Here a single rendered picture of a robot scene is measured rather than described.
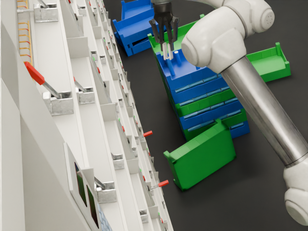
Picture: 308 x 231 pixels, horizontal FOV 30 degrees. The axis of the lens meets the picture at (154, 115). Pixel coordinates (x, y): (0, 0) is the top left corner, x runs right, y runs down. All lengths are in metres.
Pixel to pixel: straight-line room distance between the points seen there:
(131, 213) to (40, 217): 0.62
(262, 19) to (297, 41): 1.41
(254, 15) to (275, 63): 1.28
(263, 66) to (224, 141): 0.70
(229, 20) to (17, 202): 1.53
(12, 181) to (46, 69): 0.53
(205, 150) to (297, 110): 0.56
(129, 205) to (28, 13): 0.42
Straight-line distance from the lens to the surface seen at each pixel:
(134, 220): 1.15
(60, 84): 0.86
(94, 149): 1.02
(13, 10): 0.60
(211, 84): 2.53
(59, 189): 0.52
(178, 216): 2.53
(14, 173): 0.39
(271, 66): 3.13
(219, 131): 2.53
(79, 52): 1.26
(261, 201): 2.49
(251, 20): 1.89
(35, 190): 0.52
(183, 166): 2.51
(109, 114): 1.36
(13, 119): 0.44
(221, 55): 1.82
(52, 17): 1.02
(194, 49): 1.81
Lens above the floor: 1.93
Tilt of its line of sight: 40 degrees down
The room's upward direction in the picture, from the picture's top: 20 degrees counter-clockwise
